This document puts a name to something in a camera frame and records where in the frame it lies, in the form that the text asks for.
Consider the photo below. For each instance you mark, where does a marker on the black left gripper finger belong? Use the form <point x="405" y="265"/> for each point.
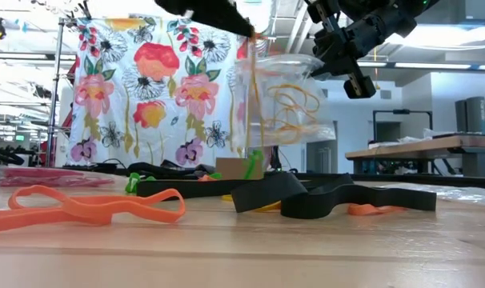
<point x="214" y="14"/>

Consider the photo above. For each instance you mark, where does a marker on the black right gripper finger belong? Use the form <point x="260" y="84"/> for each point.
<point x="334" y="66"/>

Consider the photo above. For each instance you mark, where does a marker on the orange rubber band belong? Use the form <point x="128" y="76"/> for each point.
<point x="26" y="220"/>
<point x="206" y="178"/>
<point x="366" y="209"/>
<point x="162" y="216"/>

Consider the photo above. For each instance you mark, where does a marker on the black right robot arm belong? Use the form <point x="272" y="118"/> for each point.
<point x="386" y="4"/>

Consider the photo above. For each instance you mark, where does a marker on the ceiling light strip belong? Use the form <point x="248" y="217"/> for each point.
<point x="430" y="65"/>
<point x="372" y="64"/>

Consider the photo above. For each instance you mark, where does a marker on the double door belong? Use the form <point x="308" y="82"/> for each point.
<point x="326" y="160"/>

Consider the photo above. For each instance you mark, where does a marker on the black light stand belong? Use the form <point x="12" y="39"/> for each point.
<point x="276" y="160"/>

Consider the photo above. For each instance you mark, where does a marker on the wooden top workbench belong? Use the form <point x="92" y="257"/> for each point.
<point x="406" y="151"/>

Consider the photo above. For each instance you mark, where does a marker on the floral print curtain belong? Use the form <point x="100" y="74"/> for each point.
<point x="106" y="80"/>

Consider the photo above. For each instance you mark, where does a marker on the grey cylinder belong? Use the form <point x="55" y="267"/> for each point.
<point x="476" y="116"/>
<point x="461" y="116"/>

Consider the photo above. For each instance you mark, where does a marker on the brown cardboard box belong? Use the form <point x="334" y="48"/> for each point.
<point x="234" y="168"/>

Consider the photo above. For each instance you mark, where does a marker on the black work gloves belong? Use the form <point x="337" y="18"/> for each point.
<point x="166" y="166"/>

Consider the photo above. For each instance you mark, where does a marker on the green sign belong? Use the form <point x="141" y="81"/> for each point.
<point x="20" y="137"/>

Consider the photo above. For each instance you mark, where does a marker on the black metal stand frame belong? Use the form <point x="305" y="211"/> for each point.
<point x="402" y="110"/>

